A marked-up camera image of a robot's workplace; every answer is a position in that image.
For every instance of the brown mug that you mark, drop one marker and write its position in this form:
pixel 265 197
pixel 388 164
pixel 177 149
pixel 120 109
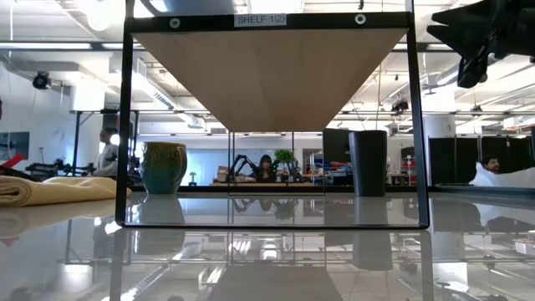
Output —
pixel 164 169

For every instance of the tall black cup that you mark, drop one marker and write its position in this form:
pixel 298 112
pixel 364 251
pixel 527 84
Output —
pixel 368 165

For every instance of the standing person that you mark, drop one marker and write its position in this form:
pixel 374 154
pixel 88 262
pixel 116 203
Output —
pixel 106 156

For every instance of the black metal stand frame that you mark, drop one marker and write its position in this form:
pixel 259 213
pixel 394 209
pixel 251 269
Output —
pixel 76 142

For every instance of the black room partitions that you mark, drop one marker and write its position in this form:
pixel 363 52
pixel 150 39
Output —
pixel 455 161

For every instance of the white air duct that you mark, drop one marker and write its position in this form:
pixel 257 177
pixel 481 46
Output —
pixel 159 98

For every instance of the black background robot arm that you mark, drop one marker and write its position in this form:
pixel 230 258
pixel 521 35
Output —
pixel 240 165

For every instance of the yellow folded cloth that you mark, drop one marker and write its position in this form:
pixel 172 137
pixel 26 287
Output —
pixel 62 190

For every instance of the wall picture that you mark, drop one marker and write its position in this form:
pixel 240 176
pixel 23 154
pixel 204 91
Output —
pixel 14 145

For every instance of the green potted plant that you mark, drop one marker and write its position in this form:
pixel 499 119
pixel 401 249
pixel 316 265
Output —
pixel 284 156

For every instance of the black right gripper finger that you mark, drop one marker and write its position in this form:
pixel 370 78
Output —
pixel 468 16
pixel 457 38

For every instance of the wooden tray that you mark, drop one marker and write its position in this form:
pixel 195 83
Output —
pixel 124 125

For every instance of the red object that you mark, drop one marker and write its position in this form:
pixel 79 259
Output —
pixel 10 162

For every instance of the white shelf label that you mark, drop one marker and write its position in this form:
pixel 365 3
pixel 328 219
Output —
pixel 260 19

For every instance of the white sheet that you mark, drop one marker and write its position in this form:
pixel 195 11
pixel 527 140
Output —
pixel 501 179

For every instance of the black background robot rig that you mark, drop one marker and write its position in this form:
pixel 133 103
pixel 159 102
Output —
pixel 58 168

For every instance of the shelving with coloured bins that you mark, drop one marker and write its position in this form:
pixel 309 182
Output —
pixel 338 172

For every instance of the black monitor panel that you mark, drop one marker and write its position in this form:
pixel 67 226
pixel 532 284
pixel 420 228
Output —
pixel 335 146

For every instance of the person behind white sheet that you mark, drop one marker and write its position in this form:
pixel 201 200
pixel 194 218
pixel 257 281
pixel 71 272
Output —
pixel 492 164

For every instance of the seated person at desk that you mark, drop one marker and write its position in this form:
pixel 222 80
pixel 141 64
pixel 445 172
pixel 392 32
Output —
pixel 265 169

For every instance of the black ceiling spotlight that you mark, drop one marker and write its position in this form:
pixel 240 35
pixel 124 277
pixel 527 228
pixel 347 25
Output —
pixel 41 80

